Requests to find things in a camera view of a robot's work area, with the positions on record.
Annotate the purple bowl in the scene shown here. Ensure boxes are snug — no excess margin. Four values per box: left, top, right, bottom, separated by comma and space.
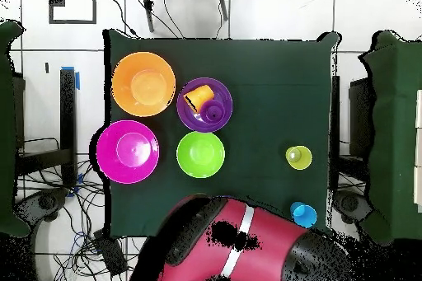
176, 77, 234, 133

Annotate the black power adapter box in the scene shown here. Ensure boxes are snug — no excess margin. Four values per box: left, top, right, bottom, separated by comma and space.
92, 228, 129, 278

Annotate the blue tape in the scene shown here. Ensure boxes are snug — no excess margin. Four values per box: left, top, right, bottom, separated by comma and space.
61, 66, 81, 91

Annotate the orange bowl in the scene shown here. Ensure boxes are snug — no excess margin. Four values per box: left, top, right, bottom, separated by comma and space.
110, 51, 176, 118

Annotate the blue cup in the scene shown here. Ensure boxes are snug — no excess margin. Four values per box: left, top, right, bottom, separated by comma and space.
289, 201, 318, 230

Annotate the purple cup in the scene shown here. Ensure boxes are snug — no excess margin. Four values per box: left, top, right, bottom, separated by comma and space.
199, 98, 227, 125

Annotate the black table frame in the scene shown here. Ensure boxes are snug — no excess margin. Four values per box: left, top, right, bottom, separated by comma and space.
14, 68, 77, 187

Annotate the yellow cup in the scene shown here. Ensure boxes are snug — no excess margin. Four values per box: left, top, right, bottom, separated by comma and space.
285, 145, 313, 171

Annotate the black square floor frame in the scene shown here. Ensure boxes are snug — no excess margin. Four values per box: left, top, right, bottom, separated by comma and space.
48, 0, 97, 25

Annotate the orange cup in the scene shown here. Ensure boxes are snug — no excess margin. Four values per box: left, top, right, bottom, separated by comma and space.
196, 84, 216, 102
182, 89, 206, 114

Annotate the dark green table cloth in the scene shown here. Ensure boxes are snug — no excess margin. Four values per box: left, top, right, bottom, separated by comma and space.
102, 28, 342, 241

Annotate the floor cable bundle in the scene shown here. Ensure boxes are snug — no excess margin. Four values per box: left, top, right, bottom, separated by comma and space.
16, 158, 143, 281

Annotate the pink bowl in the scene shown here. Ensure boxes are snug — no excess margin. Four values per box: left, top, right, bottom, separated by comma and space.
96, 119, 161, 185

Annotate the green cloth covered table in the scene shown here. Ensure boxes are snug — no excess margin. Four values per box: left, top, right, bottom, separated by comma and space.
358, 29, 422, 246
0, 19, 31, 239

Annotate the green bowl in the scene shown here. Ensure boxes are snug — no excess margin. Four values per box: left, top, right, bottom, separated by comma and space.
176, 130, 226, 179

